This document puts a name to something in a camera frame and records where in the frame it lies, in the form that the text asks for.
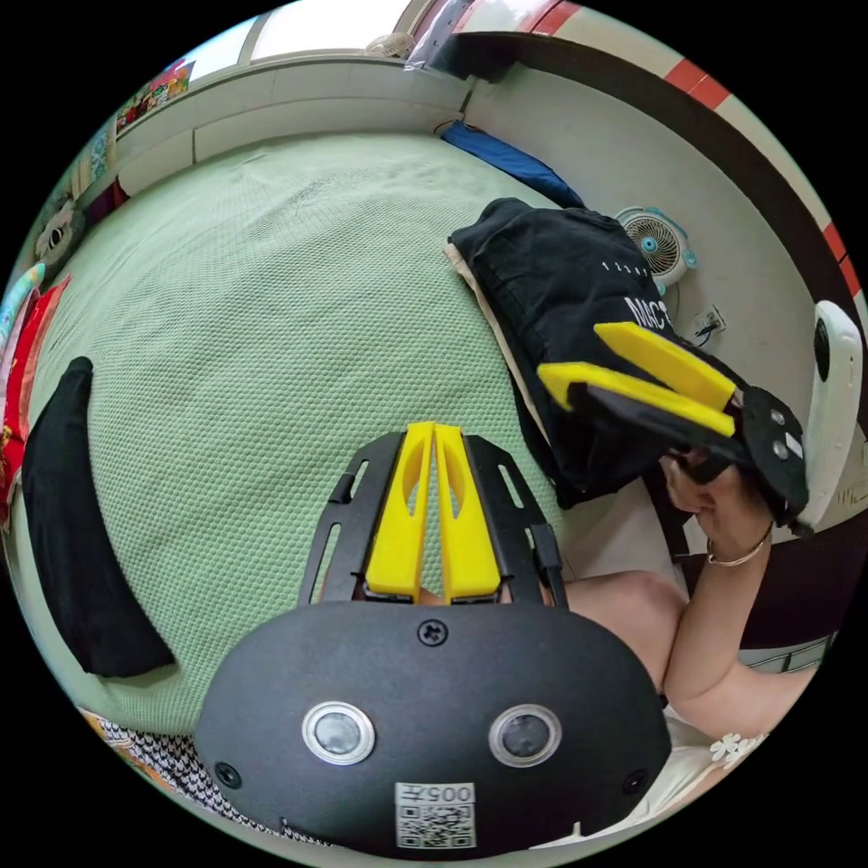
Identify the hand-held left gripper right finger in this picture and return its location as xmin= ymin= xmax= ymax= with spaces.
xmin=434 ymin=424 xmax=505 ymax=605

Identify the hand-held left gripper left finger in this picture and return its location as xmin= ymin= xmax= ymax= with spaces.
xmin=364 ymin=420 xmax=436 ymax=603

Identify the black t-shirt with white print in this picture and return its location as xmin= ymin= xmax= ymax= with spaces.
xmin=447 ymin=196 xmax=747 ymax=511

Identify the person's right forearm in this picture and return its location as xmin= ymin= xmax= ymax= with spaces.
xmin=661 ymin=520 xmax=778 ymax=713

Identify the person's right hand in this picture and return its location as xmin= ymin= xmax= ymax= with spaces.
xmin=658 ymin=450 xmax=776 ymax=547

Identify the small white and blue fan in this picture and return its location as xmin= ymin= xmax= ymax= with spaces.
xmin=612 ymin=205 xmax=700 ymax=297

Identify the person's body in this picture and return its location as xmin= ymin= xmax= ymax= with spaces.
xmin=566 ymin=568 xmax=826 ymax=845

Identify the beige garment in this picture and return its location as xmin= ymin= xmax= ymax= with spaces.
xmin=442 ymin=242 xmax=568 ymax=476

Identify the bed with green woven mat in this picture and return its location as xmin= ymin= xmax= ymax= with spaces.
xmin=5 ymin=130 xmax=679 ymax=849

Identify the blue cloth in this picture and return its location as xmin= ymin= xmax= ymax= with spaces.
xmin=439 ymin=119 xmax=586 ymax=209

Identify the black folded garment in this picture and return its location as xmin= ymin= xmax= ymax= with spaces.
xmin=20 ymin=354 xmax=179 ymax=679

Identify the red printed cushion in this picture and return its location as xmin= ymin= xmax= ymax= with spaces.
xmin=0 ymin=270 xmax=74 ymax=533

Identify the grey plush toy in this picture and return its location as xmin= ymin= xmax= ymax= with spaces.
xmin=30 ymin=194 xmax=88 ymax=267

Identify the window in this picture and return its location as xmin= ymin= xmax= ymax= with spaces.
xmin=189 ymin=0 xmax=435 ymax=77

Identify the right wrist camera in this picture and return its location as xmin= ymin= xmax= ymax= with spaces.
xmin=799 ymin=297 xmax=863 ymax=533

